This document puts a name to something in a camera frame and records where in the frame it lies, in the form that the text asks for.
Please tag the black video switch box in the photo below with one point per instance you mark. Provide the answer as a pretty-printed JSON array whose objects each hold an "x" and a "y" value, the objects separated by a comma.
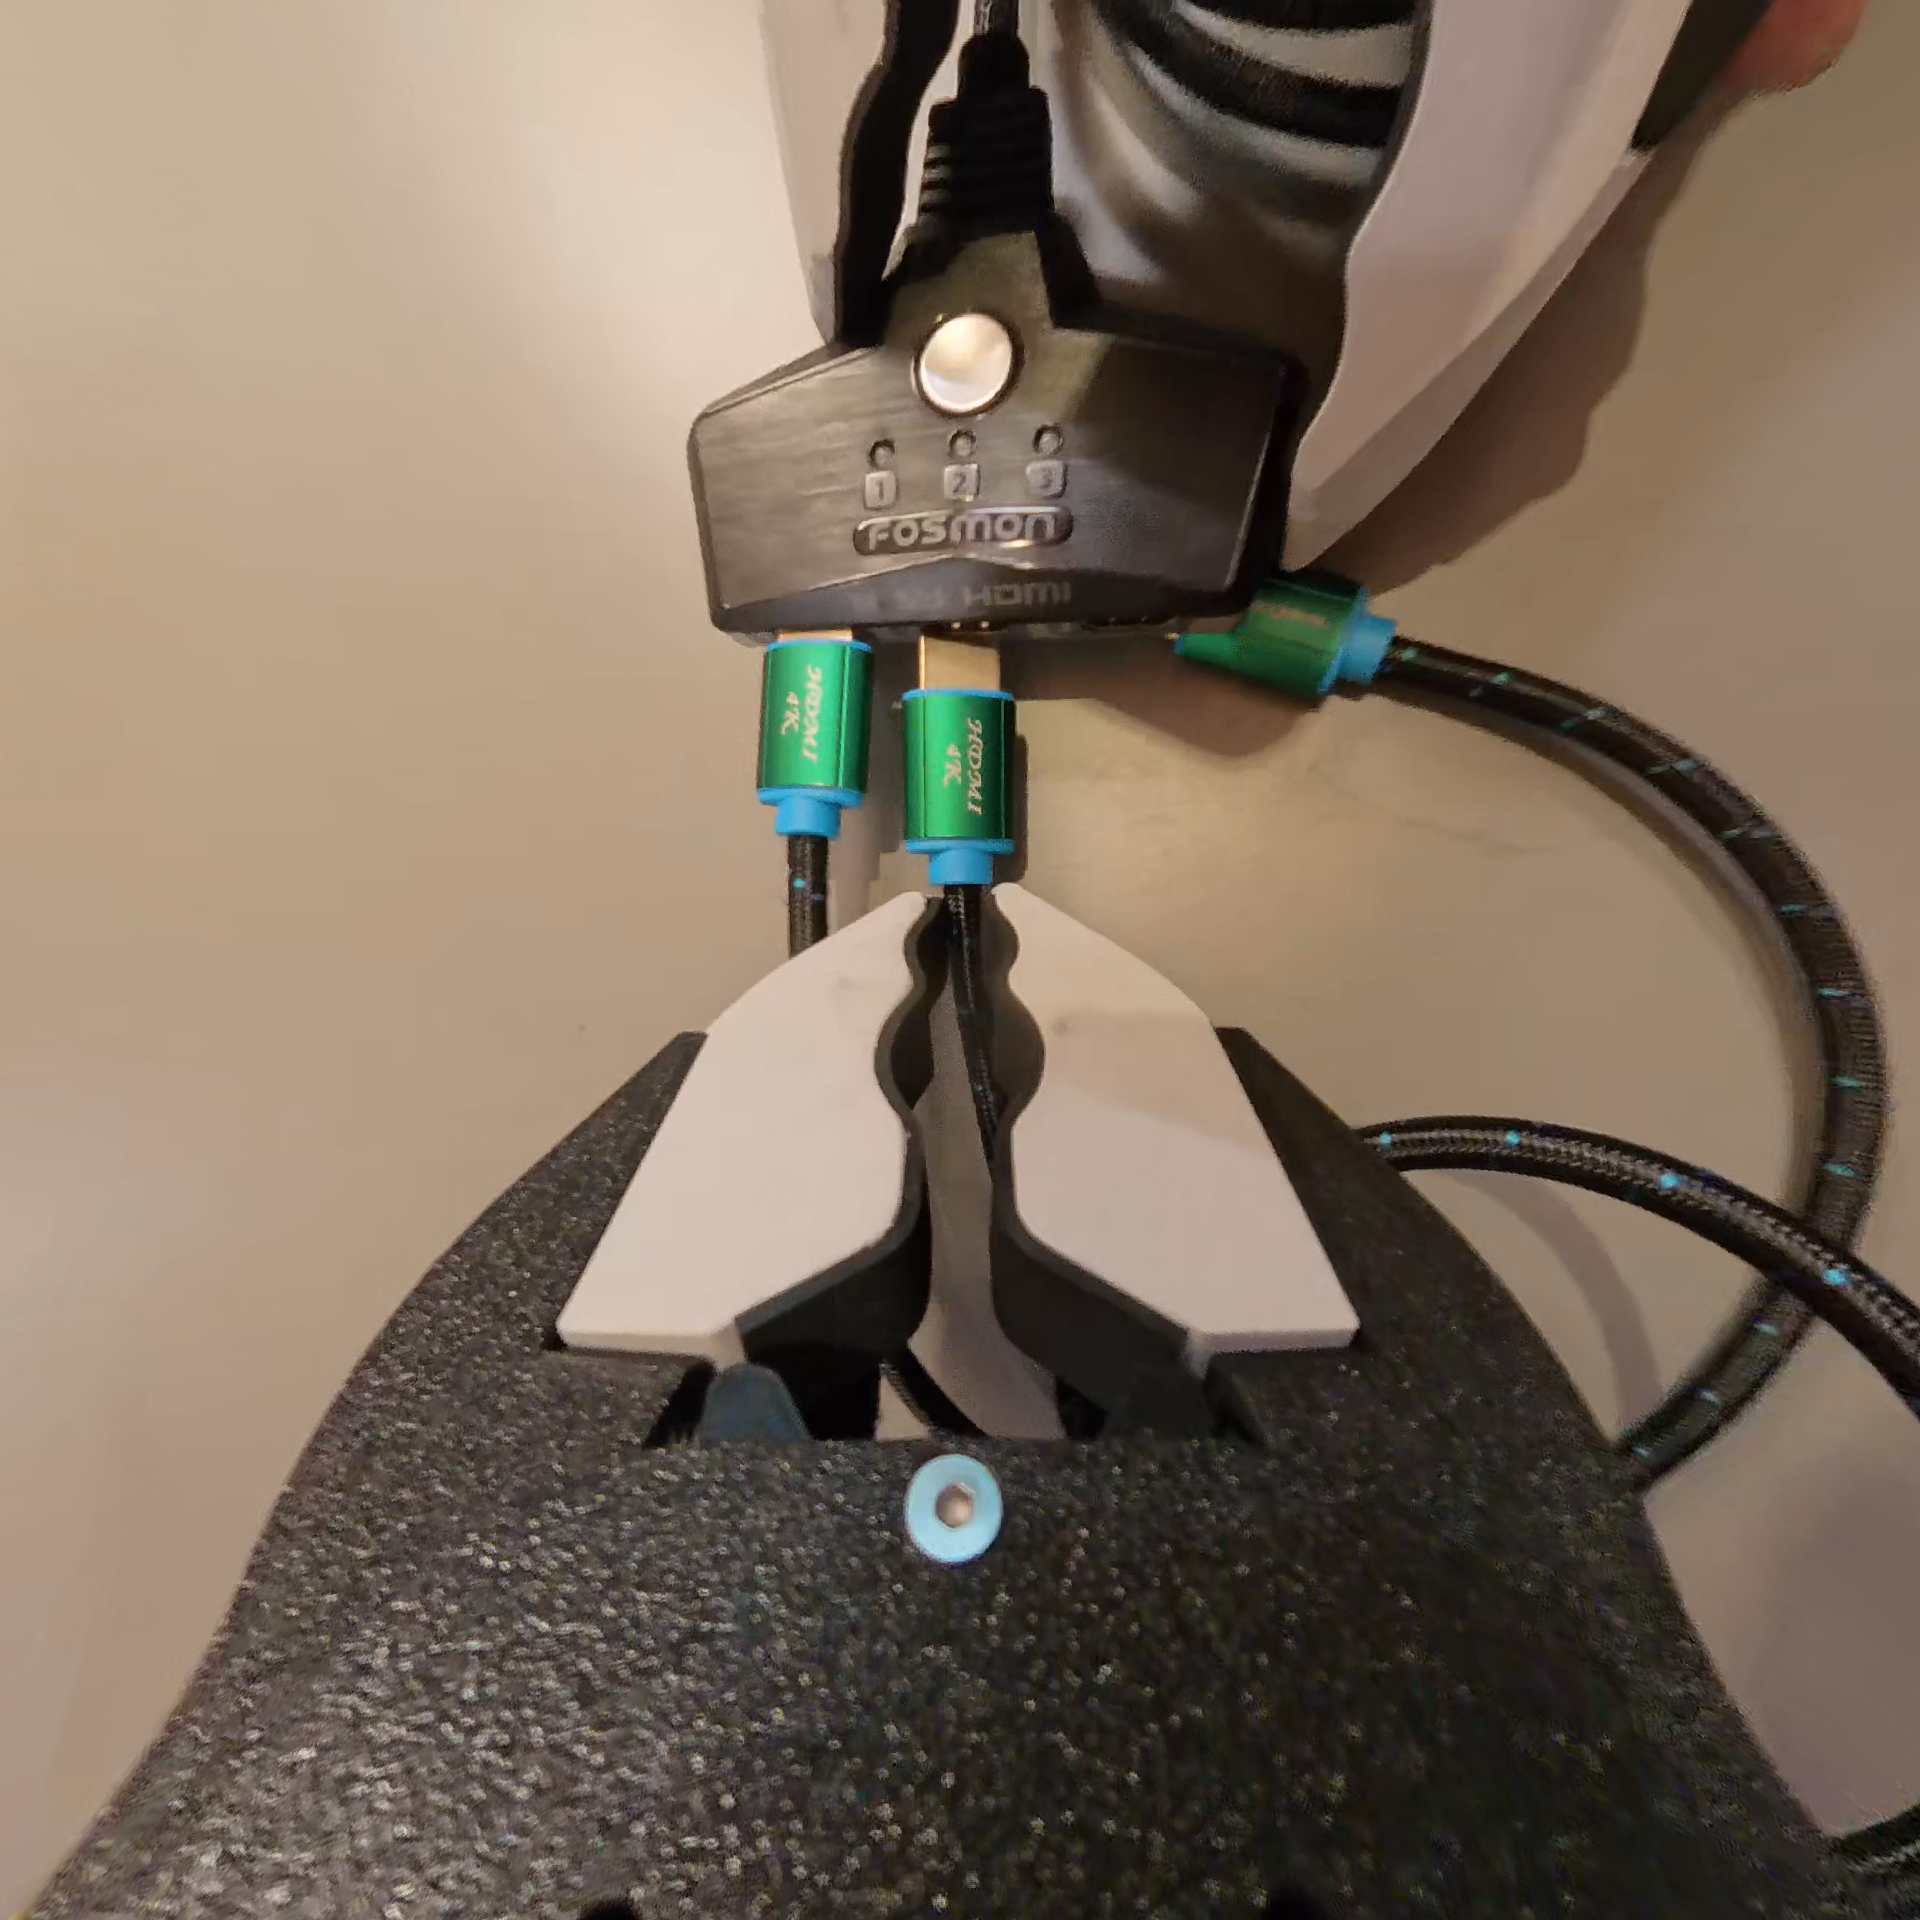
[{"x": 1110, "y": 434}]

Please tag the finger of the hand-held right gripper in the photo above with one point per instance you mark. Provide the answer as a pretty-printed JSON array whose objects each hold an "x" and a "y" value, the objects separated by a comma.
[
  {"x": 1500, "y": 224},
  {"x": 840, "y": 149}
]

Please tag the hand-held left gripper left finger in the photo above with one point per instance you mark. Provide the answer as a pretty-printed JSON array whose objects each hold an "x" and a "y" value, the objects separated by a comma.
[{"x": 750, "y": 1172}]

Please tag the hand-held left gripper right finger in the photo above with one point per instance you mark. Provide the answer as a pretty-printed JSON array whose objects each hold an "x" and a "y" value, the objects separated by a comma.
[{"x": 1170, "y": 1185}]

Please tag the person's right hand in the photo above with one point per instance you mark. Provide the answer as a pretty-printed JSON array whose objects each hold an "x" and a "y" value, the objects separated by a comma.
[{"x": 1780, "y": 38}]

